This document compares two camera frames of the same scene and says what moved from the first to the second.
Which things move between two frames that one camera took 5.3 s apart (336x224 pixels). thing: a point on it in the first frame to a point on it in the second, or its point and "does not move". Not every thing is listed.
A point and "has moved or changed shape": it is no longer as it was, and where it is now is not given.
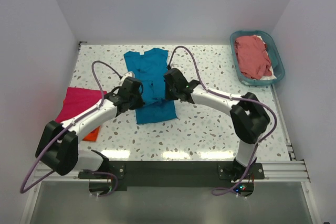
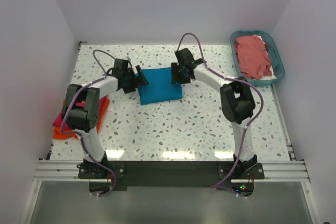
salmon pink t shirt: [253, 58] does not move
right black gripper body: [170, 93] to [181, 64]
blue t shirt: [149, 68] has moved or changed shape
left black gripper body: [136, 101] to [127, 75]
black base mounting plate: [175, 176] does not move
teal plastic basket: [275, 54] does not move
